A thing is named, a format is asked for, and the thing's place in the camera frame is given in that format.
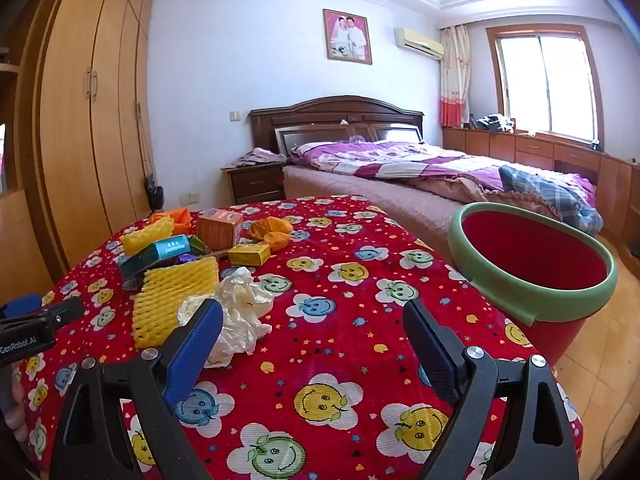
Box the low wooden cabinets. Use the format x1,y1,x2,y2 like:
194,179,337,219
442,126,640,261

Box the small yellow box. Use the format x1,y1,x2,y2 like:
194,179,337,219
228,242,271,267

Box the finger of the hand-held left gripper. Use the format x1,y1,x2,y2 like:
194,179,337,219
0,293,43,317
0,296,86,333

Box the dark wooden nightstand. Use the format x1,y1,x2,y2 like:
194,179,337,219
222,161,287,206

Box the red bucket with green rim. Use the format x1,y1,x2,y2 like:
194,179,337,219
447,201,619,367

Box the small yellow foam net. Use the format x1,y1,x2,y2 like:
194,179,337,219
121,219,176,257

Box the orange foam net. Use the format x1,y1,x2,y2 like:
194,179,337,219
150,208,192,237
248,216,294,252

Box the purple patchwork quilt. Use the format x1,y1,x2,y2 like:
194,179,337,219
290,140,598,211

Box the blue plaid cloth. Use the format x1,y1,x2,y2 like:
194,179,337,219
498,165,604,236

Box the person's left hand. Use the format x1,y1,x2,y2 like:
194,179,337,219
1,381,28,442

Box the dark clothes pile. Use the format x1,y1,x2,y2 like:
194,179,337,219
475,115,516,135

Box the pink clothes pile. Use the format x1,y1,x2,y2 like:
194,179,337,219
223,147,287,168

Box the dark wrapper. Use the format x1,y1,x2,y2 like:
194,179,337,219
121,267,151,291

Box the white tissue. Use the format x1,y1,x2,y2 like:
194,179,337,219
176,266,275,368

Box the wall air conditioner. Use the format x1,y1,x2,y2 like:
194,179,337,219
394,27,445,62

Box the wooden framed window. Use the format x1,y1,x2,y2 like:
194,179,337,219
486,24,606,153

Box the orange cardboard box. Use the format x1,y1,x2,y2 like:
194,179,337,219
196,208,244,250

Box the red printed tablecloth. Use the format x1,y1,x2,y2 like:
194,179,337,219
12,194,583,480

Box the teal carton box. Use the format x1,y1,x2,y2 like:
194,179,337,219
118,236,193,278

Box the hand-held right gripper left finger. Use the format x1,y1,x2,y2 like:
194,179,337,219
50,298,224,480

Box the wooden wardrobe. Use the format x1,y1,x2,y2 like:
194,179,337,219
20,0,156,271

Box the bed with brown cover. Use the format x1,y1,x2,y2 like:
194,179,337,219
282,162,568,268

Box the dark wooden headboard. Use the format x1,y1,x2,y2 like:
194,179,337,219
248,95,425,167

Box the framed wall photo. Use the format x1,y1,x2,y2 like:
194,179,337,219
322,8,374,66

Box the purple white pillow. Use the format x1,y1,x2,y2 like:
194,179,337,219
291,142,348,160

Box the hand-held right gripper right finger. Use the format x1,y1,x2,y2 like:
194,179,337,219
402,299,581,480

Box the crumpled orange foam net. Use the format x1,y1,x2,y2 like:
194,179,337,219
248,216,294,252

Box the red and cream curtain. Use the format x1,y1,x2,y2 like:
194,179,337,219
440,25,472,128

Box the black hanging bag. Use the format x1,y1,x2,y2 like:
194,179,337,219
135,102,165,211

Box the large yellow foam net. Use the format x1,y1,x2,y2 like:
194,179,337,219
132,256,221,350

